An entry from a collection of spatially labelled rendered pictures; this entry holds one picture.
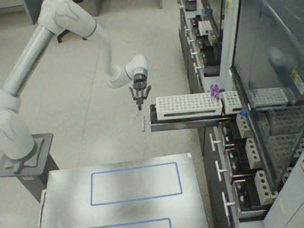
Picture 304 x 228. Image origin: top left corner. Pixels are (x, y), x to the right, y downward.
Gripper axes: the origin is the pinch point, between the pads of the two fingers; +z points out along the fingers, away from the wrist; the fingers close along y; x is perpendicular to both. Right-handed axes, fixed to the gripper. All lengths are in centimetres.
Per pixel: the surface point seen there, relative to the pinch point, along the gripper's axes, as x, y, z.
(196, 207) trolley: -8, 21, 63
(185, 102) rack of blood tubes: -11.3, 22.5, 13.3
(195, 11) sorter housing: 2, 44, -104
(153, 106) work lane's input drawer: -7.2, 7.7, 10.3
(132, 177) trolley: -7.7, -1.8, 48.6
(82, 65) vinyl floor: 75, -75, -147
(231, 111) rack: -9.0, 43.1, 19.0
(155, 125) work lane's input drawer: -5.5, 7.9, 20.9
